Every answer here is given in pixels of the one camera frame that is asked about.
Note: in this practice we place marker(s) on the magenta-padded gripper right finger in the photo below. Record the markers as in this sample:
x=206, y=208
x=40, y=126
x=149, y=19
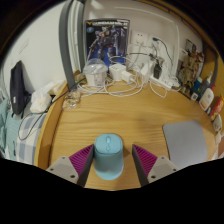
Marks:
x=161, y=166

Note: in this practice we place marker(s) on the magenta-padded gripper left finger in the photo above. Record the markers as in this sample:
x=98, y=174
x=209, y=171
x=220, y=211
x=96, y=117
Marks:
x=63, y=166

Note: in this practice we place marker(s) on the light blue computer mouse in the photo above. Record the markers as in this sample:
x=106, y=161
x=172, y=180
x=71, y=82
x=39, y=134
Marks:
x=108, y=158

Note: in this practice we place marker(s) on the grey mouse pad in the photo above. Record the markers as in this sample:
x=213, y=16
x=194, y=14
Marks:
x=186, y=143

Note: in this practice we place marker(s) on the teal checkered blanket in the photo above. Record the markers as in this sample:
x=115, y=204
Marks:
x=28, y=133

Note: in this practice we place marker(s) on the clear snack packet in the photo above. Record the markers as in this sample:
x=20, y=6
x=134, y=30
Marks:
x=71, y=100

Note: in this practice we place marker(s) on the white mug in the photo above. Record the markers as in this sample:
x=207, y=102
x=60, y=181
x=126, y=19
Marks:
x=217, y=123

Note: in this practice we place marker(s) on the white crumpled plastic bag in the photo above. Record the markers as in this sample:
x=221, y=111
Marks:
x=41, y=98

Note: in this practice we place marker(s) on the small white desk clock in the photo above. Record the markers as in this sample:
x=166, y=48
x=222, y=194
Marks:
x=194, y=96

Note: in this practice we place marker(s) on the white pump lotion bottle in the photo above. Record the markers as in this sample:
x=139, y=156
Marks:
x=206, y=100

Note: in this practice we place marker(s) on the red yellow snack can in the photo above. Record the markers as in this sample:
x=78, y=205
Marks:
x=218, y=107

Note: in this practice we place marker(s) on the white power strip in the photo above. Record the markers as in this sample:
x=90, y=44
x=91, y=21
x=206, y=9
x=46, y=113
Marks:
x=163, y=82

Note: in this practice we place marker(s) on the black bag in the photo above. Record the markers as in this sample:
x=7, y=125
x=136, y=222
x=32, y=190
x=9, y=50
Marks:
x=17, y=88

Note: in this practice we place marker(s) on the black power adapter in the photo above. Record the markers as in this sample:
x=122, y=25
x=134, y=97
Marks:
x=157, y=71

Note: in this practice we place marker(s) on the small white charger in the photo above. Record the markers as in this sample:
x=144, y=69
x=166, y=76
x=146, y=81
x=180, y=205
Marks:
x=127, y=76

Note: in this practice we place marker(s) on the clear domed plastic cup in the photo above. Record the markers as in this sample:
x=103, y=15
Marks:
x=95, y=73

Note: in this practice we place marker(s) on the golden robot figurine set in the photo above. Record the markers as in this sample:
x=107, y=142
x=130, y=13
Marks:
x=190, y=66

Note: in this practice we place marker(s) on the robot model kit box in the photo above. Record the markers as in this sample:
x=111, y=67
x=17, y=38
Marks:
x=106, y=40

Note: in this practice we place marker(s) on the white wall socket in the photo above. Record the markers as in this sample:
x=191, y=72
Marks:
x=139, y=37
x=161, y=45

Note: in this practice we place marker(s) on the grey metal desk frame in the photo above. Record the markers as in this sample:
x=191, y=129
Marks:
x=66, y=43

